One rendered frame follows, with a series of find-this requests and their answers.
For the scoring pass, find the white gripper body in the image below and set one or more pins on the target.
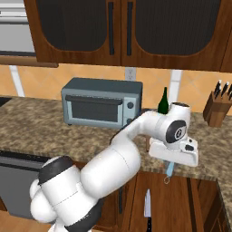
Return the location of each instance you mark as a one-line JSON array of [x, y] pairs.
[[172, 155]]

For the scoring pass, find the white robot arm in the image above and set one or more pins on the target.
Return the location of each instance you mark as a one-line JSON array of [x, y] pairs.
[[111, 169]]

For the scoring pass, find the dark green bottle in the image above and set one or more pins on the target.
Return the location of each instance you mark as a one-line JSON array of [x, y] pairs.
[[163, 104]]

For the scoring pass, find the black toaster oven knob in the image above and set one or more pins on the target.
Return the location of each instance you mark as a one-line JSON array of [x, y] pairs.
[[130, 105], [129, 121]]

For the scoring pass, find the brown wooden knife block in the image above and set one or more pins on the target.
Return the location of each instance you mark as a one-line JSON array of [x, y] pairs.
[[216, 111]]

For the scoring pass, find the grey toaster oven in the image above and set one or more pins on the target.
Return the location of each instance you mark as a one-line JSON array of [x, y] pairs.
[[99, 90]]

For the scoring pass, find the brown cupboard door dark glass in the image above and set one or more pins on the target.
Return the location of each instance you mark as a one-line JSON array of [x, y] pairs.
[[178, 27], [72, 27]]

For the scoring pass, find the grey dishwasher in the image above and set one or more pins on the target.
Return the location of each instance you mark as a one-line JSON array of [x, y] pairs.
[[18, 187]]

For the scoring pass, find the silver range hood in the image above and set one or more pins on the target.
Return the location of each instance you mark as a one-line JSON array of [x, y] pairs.
[[15, 33]]

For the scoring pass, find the white wall socket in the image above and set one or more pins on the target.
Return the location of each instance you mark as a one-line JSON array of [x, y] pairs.
[[130, 73]]

